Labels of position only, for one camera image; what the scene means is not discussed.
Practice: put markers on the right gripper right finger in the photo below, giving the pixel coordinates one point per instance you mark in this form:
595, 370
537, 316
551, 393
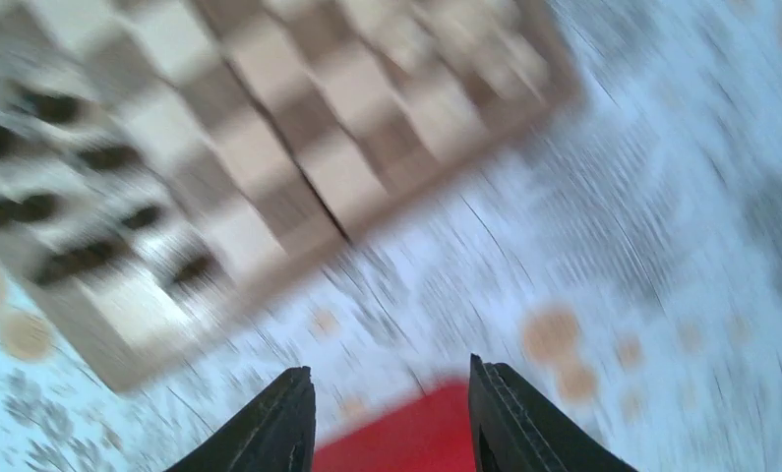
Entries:
516, 428

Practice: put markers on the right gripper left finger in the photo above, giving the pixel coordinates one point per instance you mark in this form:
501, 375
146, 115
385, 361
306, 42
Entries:
275, 432

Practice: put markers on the wooden chessboard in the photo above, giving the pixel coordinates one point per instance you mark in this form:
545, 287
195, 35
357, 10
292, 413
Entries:
272, 133

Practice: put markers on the red plastic tray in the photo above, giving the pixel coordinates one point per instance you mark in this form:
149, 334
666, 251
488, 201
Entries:
430, 433

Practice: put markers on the twelfth dark chess piece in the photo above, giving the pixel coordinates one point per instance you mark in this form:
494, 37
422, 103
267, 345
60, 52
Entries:
57, 109

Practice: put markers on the floral patterned table mat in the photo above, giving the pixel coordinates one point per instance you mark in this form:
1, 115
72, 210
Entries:
628, 262

